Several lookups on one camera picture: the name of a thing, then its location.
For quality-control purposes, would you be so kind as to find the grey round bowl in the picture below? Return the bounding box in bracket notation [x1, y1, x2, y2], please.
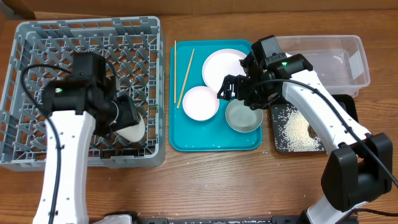
[225, 100, 263, 133]

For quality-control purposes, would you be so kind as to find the brown food scrap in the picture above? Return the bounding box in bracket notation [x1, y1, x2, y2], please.
[307, 125, 317, 139]

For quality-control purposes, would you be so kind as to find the pink bowl with rice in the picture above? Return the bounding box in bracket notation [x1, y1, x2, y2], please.
[182, 86, 220, 121]

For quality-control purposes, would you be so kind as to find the large white round plate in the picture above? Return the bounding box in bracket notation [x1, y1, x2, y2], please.
[202, 49, 246, 93]

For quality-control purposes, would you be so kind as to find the clear plastic waste bin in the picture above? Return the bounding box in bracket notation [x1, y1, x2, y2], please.
[276, 35, 371, 98]

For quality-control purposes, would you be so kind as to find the right wooden chopstick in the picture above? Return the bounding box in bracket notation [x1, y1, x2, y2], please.
[177, 49, 195, 109]

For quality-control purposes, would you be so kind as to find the grey plastic dishwasher rack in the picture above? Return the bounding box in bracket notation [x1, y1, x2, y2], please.
[1, 16, 165, 172]

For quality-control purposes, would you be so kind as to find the small white cup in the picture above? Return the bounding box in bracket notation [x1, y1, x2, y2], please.
[116, 115, 146, 142]

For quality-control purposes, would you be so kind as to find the black food waste tray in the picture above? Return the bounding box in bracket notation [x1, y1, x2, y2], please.
[269, 94, 360, 154]

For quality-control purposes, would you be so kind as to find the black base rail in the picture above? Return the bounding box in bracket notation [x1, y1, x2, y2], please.
[92, 212, 310, 224]

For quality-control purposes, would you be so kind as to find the left wooden chopstick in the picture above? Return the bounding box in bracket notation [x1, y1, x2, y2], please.
[174, 40, 177, 104]

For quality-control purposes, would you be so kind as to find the teal plastic serving tray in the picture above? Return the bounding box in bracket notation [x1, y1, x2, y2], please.
[169, 39, 262, 152]

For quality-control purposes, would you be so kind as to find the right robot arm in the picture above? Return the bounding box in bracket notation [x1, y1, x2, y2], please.
[217, 35, 397, 224]

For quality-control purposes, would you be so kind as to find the wooden chopstick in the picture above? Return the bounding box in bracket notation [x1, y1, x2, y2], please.
[174, 40, 177, 104]
[177, 49, 195, 109]

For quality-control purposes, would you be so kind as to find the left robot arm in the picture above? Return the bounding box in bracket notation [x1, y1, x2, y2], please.
[33, 52, 146, 223]

